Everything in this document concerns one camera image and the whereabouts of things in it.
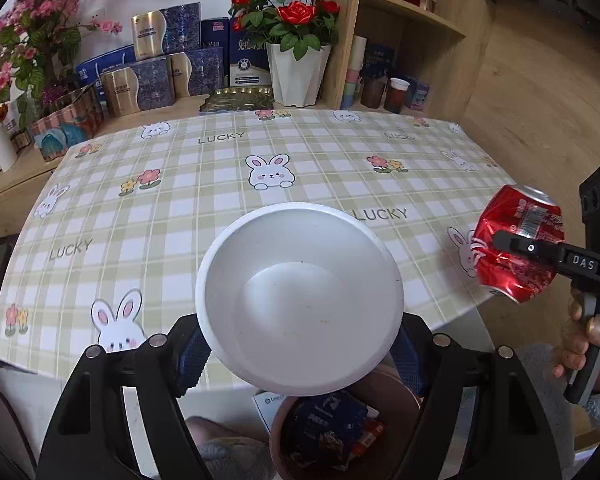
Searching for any dark counter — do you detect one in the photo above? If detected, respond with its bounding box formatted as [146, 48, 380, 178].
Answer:
[480, 0, 600, 36]

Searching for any navy box white label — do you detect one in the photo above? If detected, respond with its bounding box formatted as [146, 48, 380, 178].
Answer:
[227, 35, 273, 88]

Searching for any navy box red logo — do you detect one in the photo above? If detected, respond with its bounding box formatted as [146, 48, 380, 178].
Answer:
[200, 17, 231, 88]

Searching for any gold tray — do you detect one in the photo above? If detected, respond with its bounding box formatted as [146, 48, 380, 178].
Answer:
[200, 86, 276, 113]

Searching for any crushed red can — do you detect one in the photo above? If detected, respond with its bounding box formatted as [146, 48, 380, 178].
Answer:
[472, 184, 566, 303]

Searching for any pink flower plant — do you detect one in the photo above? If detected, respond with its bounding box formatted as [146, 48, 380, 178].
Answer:
[0, 0, 123, 131]

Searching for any dark cup white rim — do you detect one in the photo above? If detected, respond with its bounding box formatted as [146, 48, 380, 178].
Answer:
[384, 77, 411, 114]

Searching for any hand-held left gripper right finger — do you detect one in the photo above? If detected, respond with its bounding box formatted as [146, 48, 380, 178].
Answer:
[390, 312, 563, 480]

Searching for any white printed paper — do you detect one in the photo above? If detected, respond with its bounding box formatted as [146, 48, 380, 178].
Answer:
[252, 390, 281, 433]

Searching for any brown trash bin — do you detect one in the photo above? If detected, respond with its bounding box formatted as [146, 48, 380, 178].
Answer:
[269, 365, 423, 480]

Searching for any small blue white carton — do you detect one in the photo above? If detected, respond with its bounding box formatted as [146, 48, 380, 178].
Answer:
[404, 77, 431, 111]

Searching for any brown cup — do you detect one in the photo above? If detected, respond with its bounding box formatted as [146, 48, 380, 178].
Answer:
[360, 77, 387, 110]

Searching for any dark blue packet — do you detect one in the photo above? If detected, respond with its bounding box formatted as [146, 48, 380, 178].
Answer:
[362, 45, 396, 81]

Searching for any stack of pastel cups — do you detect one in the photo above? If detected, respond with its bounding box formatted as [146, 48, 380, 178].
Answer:
[341, 35, 368, 110]

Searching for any gold and blue gift box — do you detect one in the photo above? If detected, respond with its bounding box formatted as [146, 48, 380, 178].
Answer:
[169, 47, 226, 98]
[131, 2, 202, 61]
[100, 56, 176, 116]

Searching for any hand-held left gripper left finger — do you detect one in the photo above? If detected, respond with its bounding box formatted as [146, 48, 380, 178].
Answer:
[35, 312, 213, 480]

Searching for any person's grey fleece clothing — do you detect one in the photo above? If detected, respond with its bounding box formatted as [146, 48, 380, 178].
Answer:
[187, 415, 276, 480]

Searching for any white plastic bowl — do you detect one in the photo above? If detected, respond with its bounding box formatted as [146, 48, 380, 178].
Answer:
[195, 202, 405, 395]

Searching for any red rose plant white pot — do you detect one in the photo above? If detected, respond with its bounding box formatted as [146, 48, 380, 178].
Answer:
[229, 0, 341, 108]

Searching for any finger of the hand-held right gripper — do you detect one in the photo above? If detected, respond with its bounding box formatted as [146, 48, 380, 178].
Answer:
[495, 231, 562, 266]

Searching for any wooden shelf unit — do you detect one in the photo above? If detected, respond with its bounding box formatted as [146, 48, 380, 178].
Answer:
[320, 0, 496, 126]

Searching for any colourful striped tin box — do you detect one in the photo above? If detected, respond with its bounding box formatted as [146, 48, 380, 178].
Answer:
[30, 85, 106, 162]

